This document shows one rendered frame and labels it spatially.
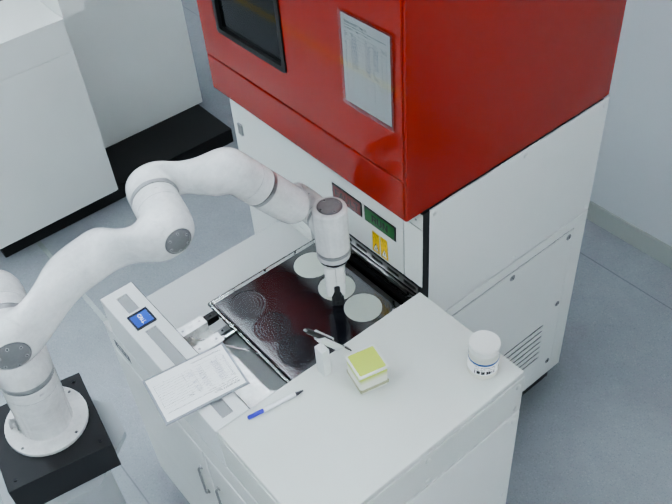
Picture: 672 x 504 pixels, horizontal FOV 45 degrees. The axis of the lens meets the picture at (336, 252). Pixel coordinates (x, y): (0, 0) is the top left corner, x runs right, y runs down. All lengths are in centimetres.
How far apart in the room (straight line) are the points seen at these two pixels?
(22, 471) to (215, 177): 81
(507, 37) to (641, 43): 146
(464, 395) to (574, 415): 124
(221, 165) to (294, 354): 60
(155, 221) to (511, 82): 86
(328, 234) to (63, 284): 61
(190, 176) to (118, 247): 20
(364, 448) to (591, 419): 143
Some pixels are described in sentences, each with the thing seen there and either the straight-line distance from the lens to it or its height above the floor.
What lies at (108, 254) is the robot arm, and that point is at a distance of 169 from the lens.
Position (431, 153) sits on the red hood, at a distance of 183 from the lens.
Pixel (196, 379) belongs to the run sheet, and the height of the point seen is 97.
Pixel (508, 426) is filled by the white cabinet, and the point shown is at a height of 78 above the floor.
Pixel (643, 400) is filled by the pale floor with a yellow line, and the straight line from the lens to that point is 318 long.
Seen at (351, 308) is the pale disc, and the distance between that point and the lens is 214.
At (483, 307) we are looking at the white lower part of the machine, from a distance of 239.
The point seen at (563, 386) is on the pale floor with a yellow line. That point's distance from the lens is 316.
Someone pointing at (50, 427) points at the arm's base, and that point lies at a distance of 200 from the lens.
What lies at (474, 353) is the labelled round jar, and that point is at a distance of 185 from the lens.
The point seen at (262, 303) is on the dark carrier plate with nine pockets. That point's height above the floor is 90.
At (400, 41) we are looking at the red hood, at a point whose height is 169.
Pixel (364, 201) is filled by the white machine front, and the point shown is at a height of 114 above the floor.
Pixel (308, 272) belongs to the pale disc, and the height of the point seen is 90.
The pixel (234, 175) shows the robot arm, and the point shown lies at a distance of 168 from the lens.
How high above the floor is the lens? 248
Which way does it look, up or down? 44 degrees down
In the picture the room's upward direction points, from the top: 5 degrees counter-clockwise
